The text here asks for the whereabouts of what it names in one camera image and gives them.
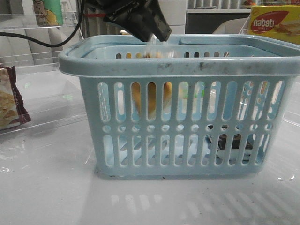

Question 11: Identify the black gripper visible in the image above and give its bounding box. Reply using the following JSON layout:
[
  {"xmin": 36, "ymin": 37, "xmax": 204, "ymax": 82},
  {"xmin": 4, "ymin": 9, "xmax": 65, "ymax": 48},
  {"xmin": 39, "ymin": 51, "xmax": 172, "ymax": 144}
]
[{"xmin": 85, "ymin": 0, "xmax": 172, "ymax": 42}]

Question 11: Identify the bread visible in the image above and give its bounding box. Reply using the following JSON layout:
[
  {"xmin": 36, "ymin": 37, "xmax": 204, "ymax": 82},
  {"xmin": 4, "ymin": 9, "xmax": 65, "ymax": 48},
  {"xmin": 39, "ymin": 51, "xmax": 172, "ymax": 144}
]
[{"xmin": 131, "ymin": 34, "xmax": 175, "ymax": 118}]

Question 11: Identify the black tissue pack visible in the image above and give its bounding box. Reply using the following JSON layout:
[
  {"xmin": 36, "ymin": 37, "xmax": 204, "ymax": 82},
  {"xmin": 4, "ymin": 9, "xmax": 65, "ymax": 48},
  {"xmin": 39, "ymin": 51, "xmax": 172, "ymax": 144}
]
[{"xmin": 216, "ymin": 124, "xmax": 254, "ymax": 165}]

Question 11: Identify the light blue plastic basket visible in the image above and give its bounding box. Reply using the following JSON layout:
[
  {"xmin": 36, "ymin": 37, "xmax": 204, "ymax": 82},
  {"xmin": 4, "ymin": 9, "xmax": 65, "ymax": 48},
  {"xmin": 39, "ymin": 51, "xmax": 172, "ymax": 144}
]
[{"xmin": 59, "ymin": 34, "xmax": 300, "ymax": 177}]

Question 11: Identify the white refrigerator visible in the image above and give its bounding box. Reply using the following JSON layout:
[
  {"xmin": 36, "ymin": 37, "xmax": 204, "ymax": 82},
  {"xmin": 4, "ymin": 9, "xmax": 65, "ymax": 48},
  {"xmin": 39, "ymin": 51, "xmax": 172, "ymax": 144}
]
[{"xmin": 158, "ymin": 0, "xmax": 188, "ymax": 34}]

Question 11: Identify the green cartoon bottle far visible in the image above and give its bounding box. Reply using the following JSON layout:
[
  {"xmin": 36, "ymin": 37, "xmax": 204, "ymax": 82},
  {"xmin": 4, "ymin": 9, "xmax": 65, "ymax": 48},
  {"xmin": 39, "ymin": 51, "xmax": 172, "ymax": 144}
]
[{"xmin": 32, "ymin": 0, "xmax": 63, "ymax": 26}]

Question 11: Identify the fruit plate on counter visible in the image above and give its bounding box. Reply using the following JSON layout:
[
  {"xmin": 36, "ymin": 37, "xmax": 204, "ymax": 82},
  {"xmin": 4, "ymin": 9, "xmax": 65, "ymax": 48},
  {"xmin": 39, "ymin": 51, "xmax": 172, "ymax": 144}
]
[{"xmin": 242, "ymin": 0, "xmax": 257, "ymax": 8}]

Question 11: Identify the clear acrylic left display shelf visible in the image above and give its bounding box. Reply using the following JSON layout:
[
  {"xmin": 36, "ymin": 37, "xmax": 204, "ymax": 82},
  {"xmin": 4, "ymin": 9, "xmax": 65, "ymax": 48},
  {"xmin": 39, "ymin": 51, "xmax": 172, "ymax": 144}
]
[{"xmin": 0, "ymin": 11, "xmax": 83, "ymax": 134}]

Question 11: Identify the yellow nabati wafer box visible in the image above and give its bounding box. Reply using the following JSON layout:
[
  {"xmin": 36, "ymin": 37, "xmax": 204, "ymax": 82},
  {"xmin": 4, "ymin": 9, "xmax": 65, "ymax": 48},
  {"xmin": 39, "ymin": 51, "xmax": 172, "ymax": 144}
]
[{"xmin": 247, "ymin": 5, "xmax": 300, "ymax": 45}]

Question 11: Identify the brown cracker snack bag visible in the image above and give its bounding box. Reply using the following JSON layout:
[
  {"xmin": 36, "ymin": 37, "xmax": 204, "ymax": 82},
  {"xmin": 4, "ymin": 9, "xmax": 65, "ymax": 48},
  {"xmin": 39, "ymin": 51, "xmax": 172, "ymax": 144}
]
[{"xmin": 0, "ymin": 66, "xmax": 31, "ymax": 130}]

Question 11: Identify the black cable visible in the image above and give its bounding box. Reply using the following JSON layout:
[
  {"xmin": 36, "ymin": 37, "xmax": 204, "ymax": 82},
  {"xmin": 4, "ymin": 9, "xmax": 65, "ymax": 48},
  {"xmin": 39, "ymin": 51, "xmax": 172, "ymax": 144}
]
[{"xmin": 0, "ymin": 0, "xmax": 85, "ymax": 47}]

